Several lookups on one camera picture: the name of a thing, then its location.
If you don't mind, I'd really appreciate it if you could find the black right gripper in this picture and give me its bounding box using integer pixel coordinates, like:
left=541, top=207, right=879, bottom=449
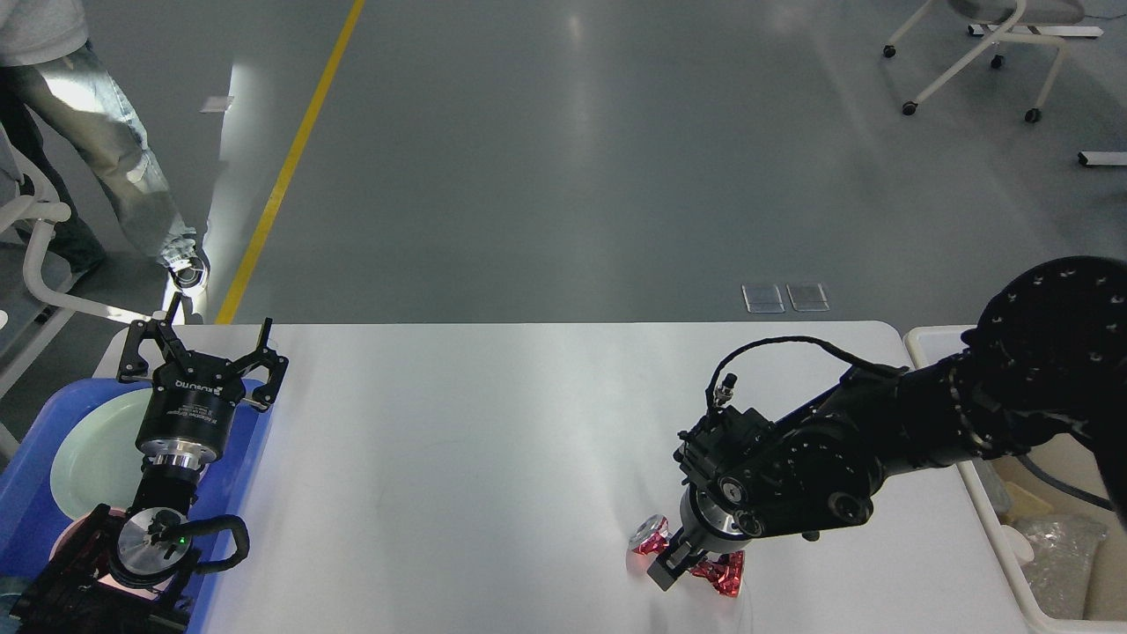
left=645, top=484, right=753, bottom=592

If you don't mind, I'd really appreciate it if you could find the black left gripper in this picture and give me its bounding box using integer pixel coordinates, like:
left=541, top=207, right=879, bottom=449
left=116, top=293, right=289, bottom=465

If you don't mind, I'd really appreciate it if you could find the red foil wrapper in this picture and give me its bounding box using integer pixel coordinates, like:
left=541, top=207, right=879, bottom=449
left=628, top=514, right=745, bottom=598

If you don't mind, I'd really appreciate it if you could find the light green plate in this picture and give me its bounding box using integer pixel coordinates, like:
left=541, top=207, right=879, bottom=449
left=48, top=389, right=151, bottom=520

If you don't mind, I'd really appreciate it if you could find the pink mug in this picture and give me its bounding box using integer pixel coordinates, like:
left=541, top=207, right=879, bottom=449
left=48, top=512, right=174, bottom=601

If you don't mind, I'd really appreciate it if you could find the brown paper bag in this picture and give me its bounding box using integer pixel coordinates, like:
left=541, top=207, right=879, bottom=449
left=999, top=481, right=1055, bottom=525

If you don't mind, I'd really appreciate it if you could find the aluminium foil tray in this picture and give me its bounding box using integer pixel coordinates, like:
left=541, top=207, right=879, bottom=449
left=1012, top=514, right=1108, bottom=620

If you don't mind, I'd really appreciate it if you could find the white napkin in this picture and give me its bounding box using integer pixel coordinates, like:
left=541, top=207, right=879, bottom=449
left=1001, top=525, right=1035, bottom=566

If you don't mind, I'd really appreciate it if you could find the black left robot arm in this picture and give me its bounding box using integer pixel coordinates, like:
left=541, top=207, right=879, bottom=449
left=3, top=318, right=289, bottom=633

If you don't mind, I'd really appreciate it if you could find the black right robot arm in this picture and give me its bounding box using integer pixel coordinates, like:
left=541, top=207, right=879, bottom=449
left=630, top=256, right=1126, bottom=595

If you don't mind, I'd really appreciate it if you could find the blue plastic tray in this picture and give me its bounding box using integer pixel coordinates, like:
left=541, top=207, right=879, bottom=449
left=1, top=379, right=270, bottom=579

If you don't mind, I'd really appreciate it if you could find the person in grey sweater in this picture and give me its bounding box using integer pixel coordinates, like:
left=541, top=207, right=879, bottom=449
left=3, top=1, right=210, bottom=298

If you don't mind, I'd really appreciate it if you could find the beige waste bin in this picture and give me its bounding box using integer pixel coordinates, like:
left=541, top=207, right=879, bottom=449
left=904, top=325, right=1127, bottom=634

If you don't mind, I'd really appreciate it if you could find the white bar on floor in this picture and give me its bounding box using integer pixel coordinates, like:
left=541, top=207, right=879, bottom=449
left=1079, top=150, right=1127, bottom=167

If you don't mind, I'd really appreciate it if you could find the white office chair right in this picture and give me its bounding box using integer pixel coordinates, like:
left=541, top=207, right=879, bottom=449
left=900, top=1, right=1103, bottom=123

